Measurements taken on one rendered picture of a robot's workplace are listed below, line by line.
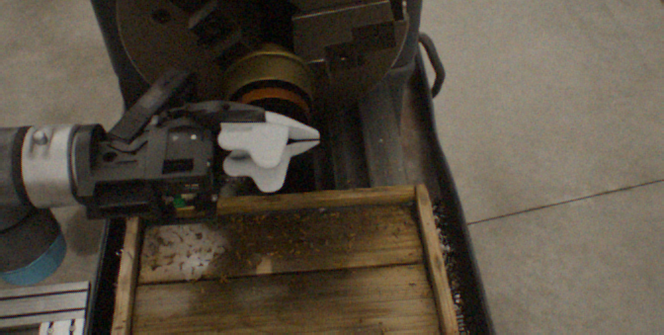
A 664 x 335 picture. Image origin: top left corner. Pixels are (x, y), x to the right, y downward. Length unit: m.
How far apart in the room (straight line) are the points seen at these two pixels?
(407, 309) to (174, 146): 0.32
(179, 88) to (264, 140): 0.12
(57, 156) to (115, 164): 0.05
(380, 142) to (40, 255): 0.45
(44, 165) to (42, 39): 1.98
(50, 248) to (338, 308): 0.31
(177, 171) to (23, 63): 1.95
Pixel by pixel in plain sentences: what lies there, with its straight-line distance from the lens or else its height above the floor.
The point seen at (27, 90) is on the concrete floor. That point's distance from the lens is 2.41.
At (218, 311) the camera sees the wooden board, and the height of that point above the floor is 0.88.
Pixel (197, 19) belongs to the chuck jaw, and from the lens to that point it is 0.66.
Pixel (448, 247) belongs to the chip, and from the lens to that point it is 1.18.
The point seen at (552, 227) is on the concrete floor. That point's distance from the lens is 1.96.
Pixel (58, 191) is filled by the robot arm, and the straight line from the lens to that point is 0.62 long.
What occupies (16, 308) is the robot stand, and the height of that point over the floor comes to 0.23.
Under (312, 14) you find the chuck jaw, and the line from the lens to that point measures 0.71.
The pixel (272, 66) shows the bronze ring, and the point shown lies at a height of 1.12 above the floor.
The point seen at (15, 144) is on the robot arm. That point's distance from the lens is 0.63.
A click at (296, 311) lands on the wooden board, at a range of 0.74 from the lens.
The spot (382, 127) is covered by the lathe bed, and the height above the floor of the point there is 0.86.
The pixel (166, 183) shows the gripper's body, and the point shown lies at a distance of 0.58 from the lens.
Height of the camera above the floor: 1.55
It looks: 50 degrees down
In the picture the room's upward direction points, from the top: straight up
